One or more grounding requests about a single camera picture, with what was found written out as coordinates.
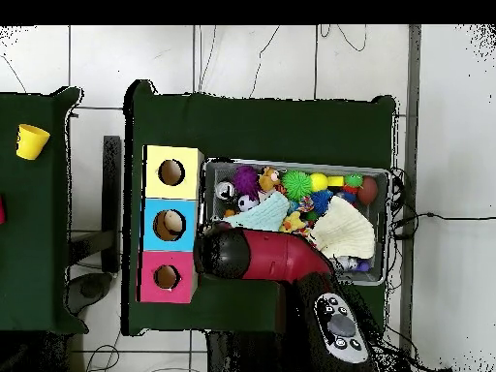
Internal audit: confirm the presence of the yellow plastic cup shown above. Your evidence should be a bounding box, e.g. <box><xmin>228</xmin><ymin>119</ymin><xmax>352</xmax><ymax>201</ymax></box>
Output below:
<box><xmin>15</xmin><ymin>123</ymin><xmax>51</xmax><ymax>161</ymax></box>

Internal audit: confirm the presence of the purple spiky ball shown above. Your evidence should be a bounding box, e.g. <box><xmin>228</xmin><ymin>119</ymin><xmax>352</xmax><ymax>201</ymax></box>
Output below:
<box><xmin>232</xmin><ymin>165</ymin><xmax>262</xmax><ymax>202</ymax></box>

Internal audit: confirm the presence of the black power cable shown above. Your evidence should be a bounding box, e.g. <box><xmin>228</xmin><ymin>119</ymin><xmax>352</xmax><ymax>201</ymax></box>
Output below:
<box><xmin>390</xmin><ymin>210</ymin><xmax>496</xmax><ymax>241</ymax></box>

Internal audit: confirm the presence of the toy soccer ball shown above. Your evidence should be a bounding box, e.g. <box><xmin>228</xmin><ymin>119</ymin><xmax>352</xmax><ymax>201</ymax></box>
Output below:
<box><xmin>236</xmin><ymin>194</ymin><xmax>259</xmax><ymax>213</ymax></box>

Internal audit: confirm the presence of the wooden three-hole box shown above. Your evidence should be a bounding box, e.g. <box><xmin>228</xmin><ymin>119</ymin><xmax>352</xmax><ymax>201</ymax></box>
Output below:
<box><xmin>137</xmin><ymin>144</ymin><xmax>205</xmax><ymax>304</ymax></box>

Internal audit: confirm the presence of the blue koosh ball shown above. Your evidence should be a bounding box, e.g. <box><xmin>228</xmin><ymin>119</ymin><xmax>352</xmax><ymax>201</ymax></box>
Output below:
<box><xmin>309</xmin><ymin>188</ymin><xmax>334</xmax><ymax>216</ymax></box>

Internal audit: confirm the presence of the cream knitted cloth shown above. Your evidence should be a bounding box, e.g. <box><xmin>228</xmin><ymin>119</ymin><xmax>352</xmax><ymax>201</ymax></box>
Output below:
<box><xmin>309</xmin><ymin>195</ymin><xmax>377</xmax><ymax>260</ymax></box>

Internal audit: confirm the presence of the dark green table cloth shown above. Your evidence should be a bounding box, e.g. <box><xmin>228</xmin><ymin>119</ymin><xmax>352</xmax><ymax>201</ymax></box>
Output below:
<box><xmin>121</xmin><ymin>78</ymin><xmax>398</xmax><ymax>337</ymax></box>

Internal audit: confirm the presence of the silver drink can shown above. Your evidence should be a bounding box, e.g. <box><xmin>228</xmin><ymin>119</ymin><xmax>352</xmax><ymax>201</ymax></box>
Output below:
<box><xmin>213</xmin><ymin>180</ymin><xmax>237</xmax><ymax>202</ymax></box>

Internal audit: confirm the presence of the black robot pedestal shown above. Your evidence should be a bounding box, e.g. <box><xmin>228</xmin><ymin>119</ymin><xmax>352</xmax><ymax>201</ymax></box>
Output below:
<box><xmin>204</xmin><ymin>330</ymin><xmax>311</xmax><ymax>372</ymax></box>

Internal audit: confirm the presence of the yellow smooth ball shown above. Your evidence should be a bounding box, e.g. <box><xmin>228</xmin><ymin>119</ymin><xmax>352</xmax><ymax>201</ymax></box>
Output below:
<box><xmin>309</xmin><ymin>171</ymin><xmax>330</xmax><ymax>193</ymax></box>

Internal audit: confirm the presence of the yellow plush duck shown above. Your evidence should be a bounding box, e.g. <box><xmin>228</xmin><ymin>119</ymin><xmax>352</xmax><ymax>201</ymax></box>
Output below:
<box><xmin>279</xmin><ymin>211</ymin><xmax>307</xmax><ymax>234</ymax></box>

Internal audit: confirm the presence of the green koosh ball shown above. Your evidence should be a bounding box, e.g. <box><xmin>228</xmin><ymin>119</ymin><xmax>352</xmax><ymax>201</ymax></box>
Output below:
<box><xmin>280</xmin><ymin>170</ymin><xmax>313</xmax><ymax>202</ymax></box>

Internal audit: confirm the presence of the mint green knitted cloth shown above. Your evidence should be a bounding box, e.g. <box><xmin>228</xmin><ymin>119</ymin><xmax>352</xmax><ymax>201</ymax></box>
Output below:
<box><xmin>222</xmin><ymin>192</ymin><xmax>291</xmax><ymax>233</ymax></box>

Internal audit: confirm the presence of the black stand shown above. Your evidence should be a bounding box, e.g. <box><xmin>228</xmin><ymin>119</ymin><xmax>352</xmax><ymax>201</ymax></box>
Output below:
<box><xmin>65</xmin><ymin>135</ymin><xmax>122</xmax><ymax>316</ymax></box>

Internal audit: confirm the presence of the silver mesh bin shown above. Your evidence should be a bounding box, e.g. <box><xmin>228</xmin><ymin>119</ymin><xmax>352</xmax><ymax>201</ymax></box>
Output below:
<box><xmin>196</xmin><ymin>156</ymin><xmax>391</xmax><ymax>287</ymax></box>

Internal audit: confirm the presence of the dark green side-table cloth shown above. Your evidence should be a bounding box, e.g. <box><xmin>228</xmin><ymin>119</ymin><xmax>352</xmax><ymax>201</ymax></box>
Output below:
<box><xmin>0</xmin><ymin>86</ymin><xmax>90</xmax><ymax>334</ymax></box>

